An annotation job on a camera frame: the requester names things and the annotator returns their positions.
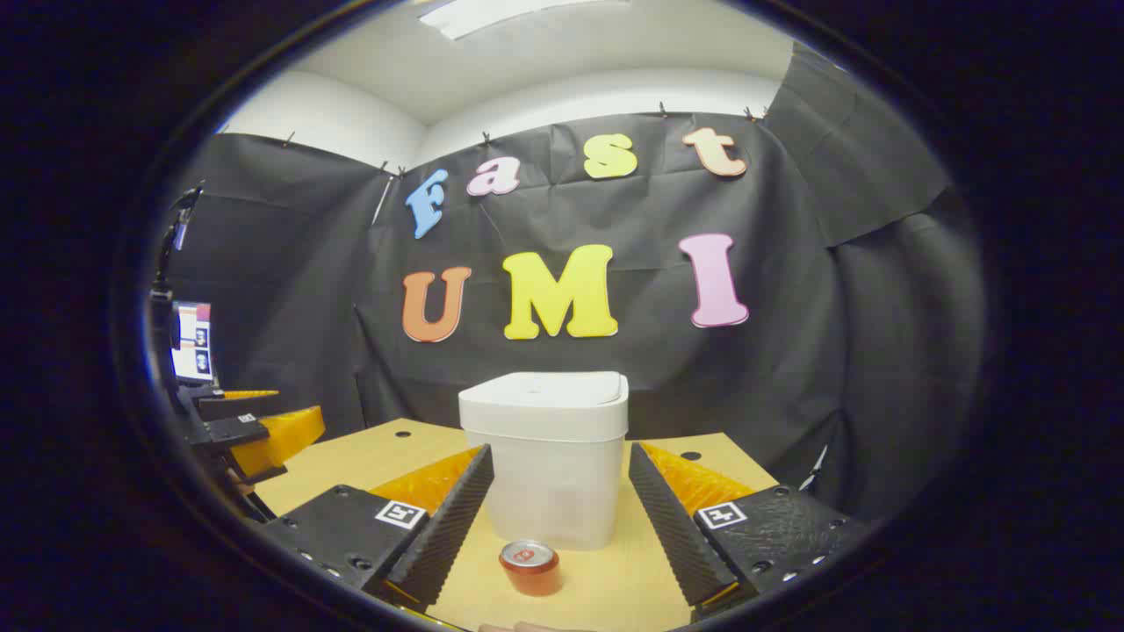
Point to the ceiling light panel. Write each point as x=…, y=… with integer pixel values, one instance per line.
x=509, y=13

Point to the wooden desktop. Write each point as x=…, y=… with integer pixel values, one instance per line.
x=351, y=461

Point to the computer monitor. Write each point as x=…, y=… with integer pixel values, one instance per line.
x=193, y=342

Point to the black backdrop cloth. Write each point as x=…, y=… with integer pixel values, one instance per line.
x=307, y=263

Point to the white desktop garbage bin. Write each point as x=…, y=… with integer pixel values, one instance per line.
x=553, y=474

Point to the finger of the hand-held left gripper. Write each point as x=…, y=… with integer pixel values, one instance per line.
x=237, y=430
x=228, y=405

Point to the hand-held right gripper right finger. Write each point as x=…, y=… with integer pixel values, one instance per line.
x=672, y=527

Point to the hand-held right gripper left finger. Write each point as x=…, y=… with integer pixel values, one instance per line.
x=439, y=527

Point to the red pop can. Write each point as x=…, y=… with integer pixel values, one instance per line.
x=531, y=570

